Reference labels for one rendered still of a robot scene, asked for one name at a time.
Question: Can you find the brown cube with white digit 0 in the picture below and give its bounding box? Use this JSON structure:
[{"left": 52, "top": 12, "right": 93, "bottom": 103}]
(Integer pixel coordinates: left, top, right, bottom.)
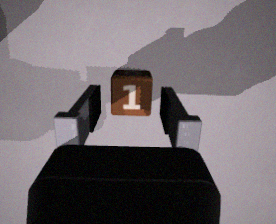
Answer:
[{"left": 111, "top": 70, "right": 153, "bottom": 116}]

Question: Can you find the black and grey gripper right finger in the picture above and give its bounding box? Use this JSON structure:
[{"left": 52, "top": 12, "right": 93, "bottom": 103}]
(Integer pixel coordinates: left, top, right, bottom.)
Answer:
[{"left": 160, "top": 87, "right": 202, "bottom": 152}]

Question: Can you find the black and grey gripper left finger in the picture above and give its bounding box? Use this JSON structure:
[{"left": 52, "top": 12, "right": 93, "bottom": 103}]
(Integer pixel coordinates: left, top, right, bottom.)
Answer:
[{"left": 53, "top": 85, "right": 101, "bottom": 148}]

